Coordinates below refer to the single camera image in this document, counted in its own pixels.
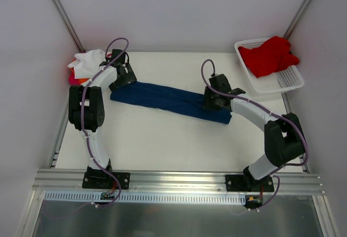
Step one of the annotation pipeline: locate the blue cartoon print t-shirt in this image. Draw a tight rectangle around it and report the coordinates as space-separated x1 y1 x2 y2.
110 81 232 125

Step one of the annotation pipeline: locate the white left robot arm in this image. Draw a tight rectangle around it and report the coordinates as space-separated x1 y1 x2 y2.
68 49 137 188

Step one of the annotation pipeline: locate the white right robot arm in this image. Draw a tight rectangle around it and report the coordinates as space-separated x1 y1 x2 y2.
203 73 307 191

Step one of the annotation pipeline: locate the orange folded t-shirt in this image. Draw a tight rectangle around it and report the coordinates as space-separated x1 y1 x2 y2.
69 68 88 85

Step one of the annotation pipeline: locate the pink folded t-shirt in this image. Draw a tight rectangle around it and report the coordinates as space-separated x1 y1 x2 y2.
68 53 112 86

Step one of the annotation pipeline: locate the red t-shirt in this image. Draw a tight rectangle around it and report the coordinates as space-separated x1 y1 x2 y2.
238 36 299 78

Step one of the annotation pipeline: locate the white perforated plastic basket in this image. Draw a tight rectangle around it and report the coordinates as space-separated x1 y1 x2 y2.
234 37 304 94

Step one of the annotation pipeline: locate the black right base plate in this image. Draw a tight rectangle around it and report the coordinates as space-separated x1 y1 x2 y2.
225 175 274 193

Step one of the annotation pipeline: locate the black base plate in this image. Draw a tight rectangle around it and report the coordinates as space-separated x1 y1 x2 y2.
225 175 274 193
82 168 131 190

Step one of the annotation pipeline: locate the left aluminium frame post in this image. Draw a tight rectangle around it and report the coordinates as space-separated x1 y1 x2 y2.
51 0 86 53

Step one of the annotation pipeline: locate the aluminium frame post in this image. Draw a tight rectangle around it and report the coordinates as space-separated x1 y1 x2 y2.
283 0 313 40
51 0 86 53

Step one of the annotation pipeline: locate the white slotted cable duct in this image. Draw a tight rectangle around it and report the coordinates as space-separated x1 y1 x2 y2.
44 191 246 205

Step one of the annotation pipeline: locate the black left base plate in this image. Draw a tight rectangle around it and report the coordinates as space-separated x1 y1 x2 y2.
82 168 131 190

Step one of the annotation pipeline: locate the right aluminium frame post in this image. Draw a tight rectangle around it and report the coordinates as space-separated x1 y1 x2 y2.
283 0 313 40

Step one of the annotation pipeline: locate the aluminium mounting rail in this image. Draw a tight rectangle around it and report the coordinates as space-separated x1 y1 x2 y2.
32 169 326 196

